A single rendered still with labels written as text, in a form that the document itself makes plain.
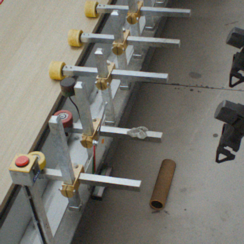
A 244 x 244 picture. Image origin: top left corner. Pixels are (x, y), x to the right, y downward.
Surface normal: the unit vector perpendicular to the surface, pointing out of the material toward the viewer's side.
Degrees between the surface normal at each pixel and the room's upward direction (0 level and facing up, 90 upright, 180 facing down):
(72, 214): 0
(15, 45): 0
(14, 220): 90
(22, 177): 90
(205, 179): 0
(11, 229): 90
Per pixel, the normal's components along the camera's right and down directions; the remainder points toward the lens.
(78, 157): -0.11, -0.73
